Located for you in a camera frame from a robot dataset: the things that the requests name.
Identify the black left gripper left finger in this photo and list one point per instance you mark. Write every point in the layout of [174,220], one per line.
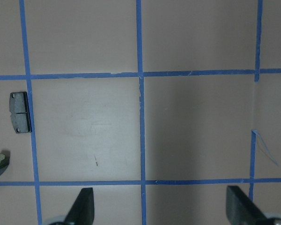
[82,211]

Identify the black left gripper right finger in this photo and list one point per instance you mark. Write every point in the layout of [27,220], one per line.
[240,210]

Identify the black rectangular brake pad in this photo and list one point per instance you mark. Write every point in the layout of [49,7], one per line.
[20,113]

